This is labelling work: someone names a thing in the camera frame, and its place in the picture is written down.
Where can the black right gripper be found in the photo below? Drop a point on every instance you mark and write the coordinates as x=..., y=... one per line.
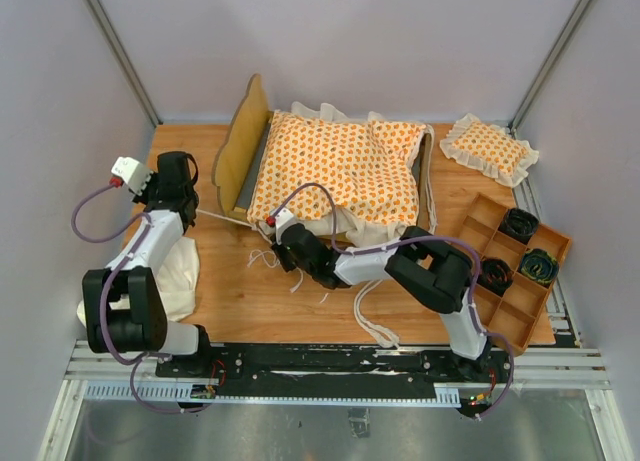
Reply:
x=279, y=250

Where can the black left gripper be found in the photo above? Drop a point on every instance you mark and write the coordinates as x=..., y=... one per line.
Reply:
x=143, y=196

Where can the duck print bed cover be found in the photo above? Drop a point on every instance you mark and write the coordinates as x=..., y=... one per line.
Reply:
x=344, y=176

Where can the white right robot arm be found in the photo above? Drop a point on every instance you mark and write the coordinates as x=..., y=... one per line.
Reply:
x=439, y=272

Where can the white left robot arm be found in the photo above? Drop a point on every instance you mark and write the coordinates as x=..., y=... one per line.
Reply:
x=122, y=303

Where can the cream cloth pile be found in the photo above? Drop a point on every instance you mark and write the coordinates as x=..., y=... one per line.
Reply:
x=177, y=279

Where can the dark rolled sock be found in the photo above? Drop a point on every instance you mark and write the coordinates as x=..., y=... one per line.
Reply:
x=519, y=224
x=539, y=266
x=495, y=275

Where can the duck print small pillow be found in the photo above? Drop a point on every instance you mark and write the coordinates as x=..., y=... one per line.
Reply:
x=488, y=148

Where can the wooden compartment organizer box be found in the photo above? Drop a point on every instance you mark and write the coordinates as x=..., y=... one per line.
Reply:
x=517, y=313

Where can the dark rolled sock upper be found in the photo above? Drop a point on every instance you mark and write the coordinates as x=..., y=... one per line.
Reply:
x=519, y=224

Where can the wooden pet bed frame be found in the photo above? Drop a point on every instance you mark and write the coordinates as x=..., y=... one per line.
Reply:
x=235, y=170

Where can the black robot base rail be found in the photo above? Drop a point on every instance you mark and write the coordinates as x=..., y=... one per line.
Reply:
x=334, y=375

